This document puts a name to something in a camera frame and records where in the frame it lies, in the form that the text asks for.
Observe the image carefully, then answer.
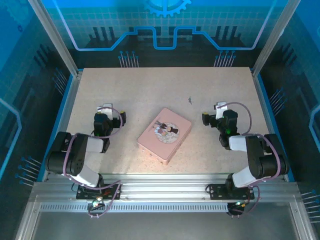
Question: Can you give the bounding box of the pink tin box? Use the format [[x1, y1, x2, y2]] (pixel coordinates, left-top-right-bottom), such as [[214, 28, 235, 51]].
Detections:
[[136, 107, 193, 166]]

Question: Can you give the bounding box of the blue table edge strip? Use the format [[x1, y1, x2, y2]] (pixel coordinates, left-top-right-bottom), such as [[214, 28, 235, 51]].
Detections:
[[37, 74, 75, 182], [256, 74, 296, 183]]

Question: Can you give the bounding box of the left controller board with LEDs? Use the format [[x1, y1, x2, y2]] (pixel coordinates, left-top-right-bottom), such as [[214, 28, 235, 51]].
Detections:
[[87, 197, 106, 210]]

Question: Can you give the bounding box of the controller board with leds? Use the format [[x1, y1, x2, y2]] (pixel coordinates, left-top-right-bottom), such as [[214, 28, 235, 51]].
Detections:
[[226, 199, 248, 218], [87, 197, 106, 210]]

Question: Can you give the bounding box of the right controller board with LEDs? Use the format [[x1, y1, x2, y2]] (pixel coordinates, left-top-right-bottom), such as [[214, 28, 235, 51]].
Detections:
[[226, 199, 248, 218]]

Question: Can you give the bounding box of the perforated metal strip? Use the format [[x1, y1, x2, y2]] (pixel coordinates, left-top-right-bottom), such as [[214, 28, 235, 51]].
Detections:
[[39, 203, 230, 213]]

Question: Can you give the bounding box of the grey metal tray panel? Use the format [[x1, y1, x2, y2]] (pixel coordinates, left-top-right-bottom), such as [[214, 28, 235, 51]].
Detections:
[[32, 212, 301, 240]]

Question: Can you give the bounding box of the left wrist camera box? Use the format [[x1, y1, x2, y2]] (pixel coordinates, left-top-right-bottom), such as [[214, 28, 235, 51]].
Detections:
[[96, 103, 114, 118]]

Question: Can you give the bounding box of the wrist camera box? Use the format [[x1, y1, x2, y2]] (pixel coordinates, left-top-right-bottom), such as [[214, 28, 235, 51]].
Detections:
[[214, 101, 230, 120], [96, 103, 114, 118]]

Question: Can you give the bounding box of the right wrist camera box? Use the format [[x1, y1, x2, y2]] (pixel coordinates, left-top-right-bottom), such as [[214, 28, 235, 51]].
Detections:
[[214, 101, 230, 120]]

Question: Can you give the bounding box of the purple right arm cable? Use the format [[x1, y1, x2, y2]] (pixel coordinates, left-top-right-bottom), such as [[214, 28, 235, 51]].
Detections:
[[216, 101, 285, 219]]

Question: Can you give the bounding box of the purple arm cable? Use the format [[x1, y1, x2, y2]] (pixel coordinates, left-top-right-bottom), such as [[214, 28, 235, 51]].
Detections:
[[61, 106, 125, 220], [216, 101, 285, 219]]

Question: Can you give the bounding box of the aluminium side rail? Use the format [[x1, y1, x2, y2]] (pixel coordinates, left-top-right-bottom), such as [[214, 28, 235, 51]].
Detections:
[[250, 69, 288, 181], [41, 71, 85, 182]]

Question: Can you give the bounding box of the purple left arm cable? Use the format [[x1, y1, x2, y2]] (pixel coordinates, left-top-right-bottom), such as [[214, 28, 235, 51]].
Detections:
[[61, 106, 125, 220]]

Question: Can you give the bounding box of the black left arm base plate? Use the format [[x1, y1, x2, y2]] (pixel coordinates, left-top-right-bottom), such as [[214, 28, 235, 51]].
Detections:
[[76, 183, 123, 201]]

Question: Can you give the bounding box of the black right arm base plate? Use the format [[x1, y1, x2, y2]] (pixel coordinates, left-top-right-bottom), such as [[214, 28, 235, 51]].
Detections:
[[207, 183, 256, 201]]

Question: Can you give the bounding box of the aluminium front rail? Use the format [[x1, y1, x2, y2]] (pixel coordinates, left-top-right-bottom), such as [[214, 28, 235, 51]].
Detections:
[[29, 173, 301, 204]]

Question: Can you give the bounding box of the aluminium frame post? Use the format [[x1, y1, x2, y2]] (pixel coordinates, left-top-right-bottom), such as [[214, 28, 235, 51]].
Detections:
[[27, 0, 83, 77], [250, 0, 303, 78]]

